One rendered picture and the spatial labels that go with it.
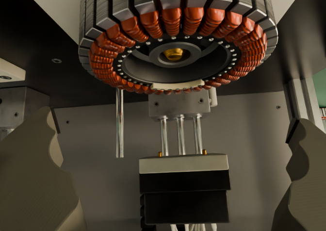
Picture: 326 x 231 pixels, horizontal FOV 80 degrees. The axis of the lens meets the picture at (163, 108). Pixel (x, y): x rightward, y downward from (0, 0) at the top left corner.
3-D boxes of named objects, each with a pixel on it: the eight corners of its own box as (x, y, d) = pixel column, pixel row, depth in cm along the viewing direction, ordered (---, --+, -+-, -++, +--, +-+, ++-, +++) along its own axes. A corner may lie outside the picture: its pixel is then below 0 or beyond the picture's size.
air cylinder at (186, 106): (147, 75, 25) (148, 117, 24) (206, 70, 25) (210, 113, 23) (153, 87, 30) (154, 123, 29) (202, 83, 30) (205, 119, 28)
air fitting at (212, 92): (206, 82, 25) (208, 105, 25) (215, 81, 25) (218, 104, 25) (205, 85, 26) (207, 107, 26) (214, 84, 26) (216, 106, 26)
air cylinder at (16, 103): (-25, 90, 27) (-31, 130, 26) (25, 86, 27) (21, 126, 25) (7, 99, 32) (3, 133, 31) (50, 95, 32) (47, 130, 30)
